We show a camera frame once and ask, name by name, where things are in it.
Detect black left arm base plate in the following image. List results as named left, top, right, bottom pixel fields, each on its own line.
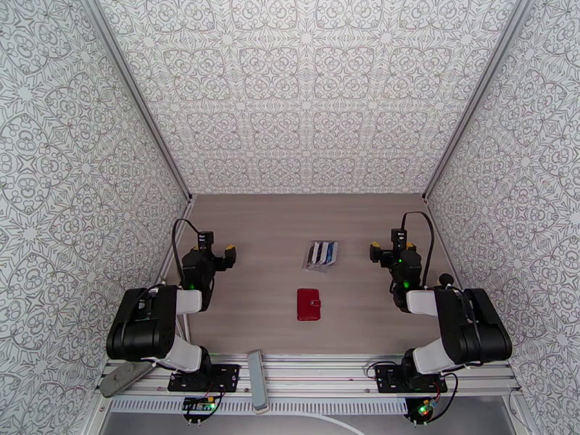
left=167, top=363, right=241, bottom=394

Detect small circuit board green light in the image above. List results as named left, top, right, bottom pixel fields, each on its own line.
left=413, top=398, right=439, bottom=422

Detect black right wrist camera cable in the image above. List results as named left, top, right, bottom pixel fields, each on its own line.
left=402, top=210, right=436, bottom=287

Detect aluminium corner post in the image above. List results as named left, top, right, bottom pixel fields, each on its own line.
left=77, top=0, right=195, bottom=203
left=422, top=0, right=537, bottom=203

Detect grey flat stone-like slab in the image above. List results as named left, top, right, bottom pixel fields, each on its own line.
left=99, top=360, right=154, bottom=399

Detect fanned stack of cards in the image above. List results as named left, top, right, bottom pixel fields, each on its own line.
left=302, top=240, right=339, bottom=274

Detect small circuit board blue parts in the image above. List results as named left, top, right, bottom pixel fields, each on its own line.
left=182, top=396, right=217, bottom=414

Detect white slotted vent strip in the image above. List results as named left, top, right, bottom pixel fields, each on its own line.
left=109, top=398, right=409, bottom=415

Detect black left wrist camera cable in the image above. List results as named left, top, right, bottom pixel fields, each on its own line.
left=172, top=218, right=202, bottom=290

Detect aluminium mounting rail frame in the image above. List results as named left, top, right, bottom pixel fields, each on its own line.
left=94, top=353, right=521, bottom=399

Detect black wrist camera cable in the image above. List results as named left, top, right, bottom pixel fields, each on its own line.
left=402, top=210, right=436, bottom=287
left=172, top=218, right=202, bottom=290

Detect aluminium table side rail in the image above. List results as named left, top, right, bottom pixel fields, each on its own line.
left=422, top=195, right=459, bottom=278
left=156, top=195, right=196, bottom=290

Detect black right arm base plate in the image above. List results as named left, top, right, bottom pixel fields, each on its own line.
left=375, top=363, right=449, bottom=395

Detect red leather card holder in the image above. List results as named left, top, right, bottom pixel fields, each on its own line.
left=297, top=288, right=322, bottom=323

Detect grey upright bar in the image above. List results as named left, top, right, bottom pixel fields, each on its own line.
left=246, top=349, right=271, bottom=413

